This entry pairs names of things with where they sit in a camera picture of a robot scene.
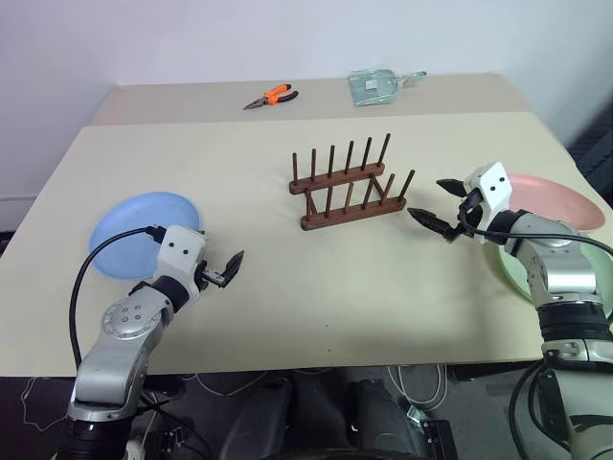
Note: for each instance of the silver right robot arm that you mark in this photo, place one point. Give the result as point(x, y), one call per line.
point(565, 278)

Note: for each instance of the dark rounded shape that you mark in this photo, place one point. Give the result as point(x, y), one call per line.
point(261, 417)
point(383, 421)

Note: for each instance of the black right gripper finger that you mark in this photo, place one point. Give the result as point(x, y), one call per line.
point(452, 187)
point(431, 221)

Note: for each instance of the green plastic dustpan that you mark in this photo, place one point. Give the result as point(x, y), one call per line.
point(373, 88)

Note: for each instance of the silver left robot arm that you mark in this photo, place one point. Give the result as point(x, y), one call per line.
point(120, 335)

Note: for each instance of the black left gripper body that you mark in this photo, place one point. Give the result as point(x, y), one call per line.
point(211, 275)

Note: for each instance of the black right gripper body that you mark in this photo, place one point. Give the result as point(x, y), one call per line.
point(468, 225)

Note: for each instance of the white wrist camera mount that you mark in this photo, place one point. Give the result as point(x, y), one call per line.
point(493, 191)
point(179, 251)

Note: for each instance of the blue plate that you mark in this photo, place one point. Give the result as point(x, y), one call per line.
point(127, 220)

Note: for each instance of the metal bracket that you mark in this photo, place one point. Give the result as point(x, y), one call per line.
point(433, 431)

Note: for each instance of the light green plate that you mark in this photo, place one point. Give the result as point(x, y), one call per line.
point(510, 274)

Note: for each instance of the brown wooden dish rack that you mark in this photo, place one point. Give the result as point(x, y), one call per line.
point(345, 218)

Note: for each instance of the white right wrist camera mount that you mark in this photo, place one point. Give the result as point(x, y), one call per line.
point(493, 191)

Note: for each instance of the pink-red plate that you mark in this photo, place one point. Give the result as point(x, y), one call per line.
point(551, 196)

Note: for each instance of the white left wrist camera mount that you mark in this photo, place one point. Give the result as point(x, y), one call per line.
point(179, 251)

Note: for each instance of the black ribbed object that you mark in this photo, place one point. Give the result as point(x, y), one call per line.
point(596, 148)

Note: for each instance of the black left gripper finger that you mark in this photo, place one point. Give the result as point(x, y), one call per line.
point(223, 283)
point(236, 263)

